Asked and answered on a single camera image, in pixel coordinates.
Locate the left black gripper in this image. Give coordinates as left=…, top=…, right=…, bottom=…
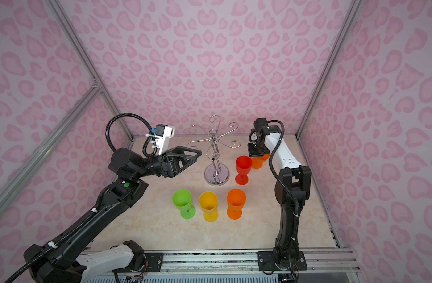
left=134, top=147, right=201, bottom=181

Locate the orange wine glass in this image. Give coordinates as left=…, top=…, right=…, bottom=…
left=227, top=189, right=247, bottom=220
left=251, top=154, right=270, bottom=169

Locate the red wine glass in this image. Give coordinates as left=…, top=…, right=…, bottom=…
left=236, top=156, right=253, bottom=186

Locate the green wine glass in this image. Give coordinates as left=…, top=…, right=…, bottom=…
left=172, top=189, right=196, bottom=219

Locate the yellow wine glass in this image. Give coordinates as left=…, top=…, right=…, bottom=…
left=199, top=192, right=218, bottom=222

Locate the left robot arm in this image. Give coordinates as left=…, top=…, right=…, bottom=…
left=16, top=146, right=202, bottom=283

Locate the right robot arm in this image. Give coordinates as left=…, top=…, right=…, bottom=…
left=248, top=118, right=312, bottom=282

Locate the chrome wine glass rack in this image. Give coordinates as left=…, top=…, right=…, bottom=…
left=187, top=114, right=241, bottom=186

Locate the right black corrugated cable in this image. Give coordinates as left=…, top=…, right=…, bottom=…
left=267, top=120, right=302, bottom=220

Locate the black corrugated cable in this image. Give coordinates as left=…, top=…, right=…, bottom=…
left=267, top=120, right=302, bottom=220
left=105, top=112, right=157, bottom=156

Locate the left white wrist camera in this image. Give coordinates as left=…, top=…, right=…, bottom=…
left=146, top=124, right=175, bottom=155

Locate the left black corrugated cable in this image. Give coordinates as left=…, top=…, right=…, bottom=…
left=105, top=112, right=157, bottom=156

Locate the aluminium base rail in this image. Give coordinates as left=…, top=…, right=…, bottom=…
left=77, top=247, right=365, bottom=283

